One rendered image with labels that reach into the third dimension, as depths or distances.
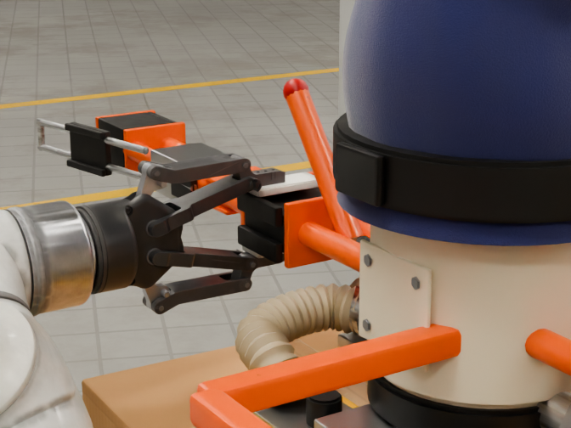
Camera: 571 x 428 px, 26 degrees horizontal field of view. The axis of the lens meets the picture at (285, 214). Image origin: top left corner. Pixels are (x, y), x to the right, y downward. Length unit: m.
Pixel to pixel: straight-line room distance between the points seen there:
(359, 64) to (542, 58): 0.13
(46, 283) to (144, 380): 0.18
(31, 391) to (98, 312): 3.04
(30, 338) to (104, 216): 0.21
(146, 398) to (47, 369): 0.25
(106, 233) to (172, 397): 0.17
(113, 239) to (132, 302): 2.93
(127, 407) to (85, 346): 2.56
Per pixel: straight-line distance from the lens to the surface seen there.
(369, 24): 0.83
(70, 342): 3.67
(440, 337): 0.84
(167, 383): 1.12
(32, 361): 0.84
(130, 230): 1.03
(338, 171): 0.84
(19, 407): 0.84
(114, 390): 1.11
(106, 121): 1.41
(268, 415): 0.99
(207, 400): 0.74
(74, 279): 1.00
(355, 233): 1.05
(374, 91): 0.82
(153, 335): 3.69
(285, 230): 1.07
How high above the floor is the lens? 1.41
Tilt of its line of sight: 17 degrees down
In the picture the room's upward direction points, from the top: straight up
